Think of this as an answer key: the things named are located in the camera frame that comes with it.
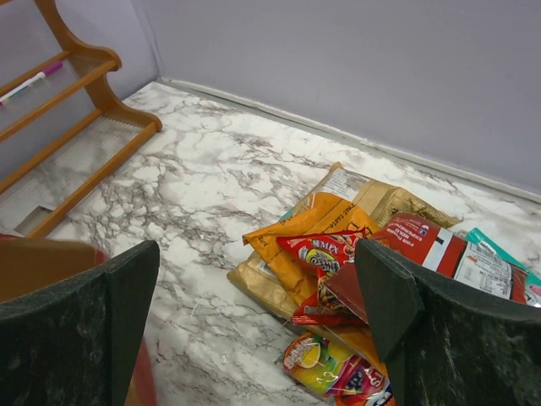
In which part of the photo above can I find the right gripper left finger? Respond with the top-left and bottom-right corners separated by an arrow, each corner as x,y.
0,239 -> 161,406

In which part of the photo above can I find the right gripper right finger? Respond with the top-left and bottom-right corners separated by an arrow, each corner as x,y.
355,239 -> 540,405

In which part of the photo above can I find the teal Fox's candy bag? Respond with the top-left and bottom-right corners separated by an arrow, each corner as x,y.
466,228 -> 541,308

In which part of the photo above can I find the red paper bag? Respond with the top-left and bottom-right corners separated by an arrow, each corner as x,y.
0,232 -> 158,406

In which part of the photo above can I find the red Fox's fruit candy bag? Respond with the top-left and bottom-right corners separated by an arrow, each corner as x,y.
276,332 -> 396,405

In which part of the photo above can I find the red Doritos chips bag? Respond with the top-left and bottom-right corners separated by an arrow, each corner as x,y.
371,212 -> 539,306

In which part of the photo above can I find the red snack mix packet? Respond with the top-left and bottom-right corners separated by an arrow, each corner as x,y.
277,227 -> 372,326

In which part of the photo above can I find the orange Kettle honey dijon bag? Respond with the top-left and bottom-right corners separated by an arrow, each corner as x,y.
243,192 -> 387,375

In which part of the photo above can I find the gold chips bag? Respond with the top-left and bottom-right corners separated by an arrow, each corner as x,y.
227,162 -> 460,318

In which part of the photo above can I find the pink white marker pen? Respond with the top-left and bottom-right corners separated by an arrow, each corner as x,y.
0,60 -> 63,106

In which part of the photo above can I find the orange wooden rack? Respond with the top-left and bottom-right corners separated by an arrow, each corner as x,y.
1,1 -> 162,236

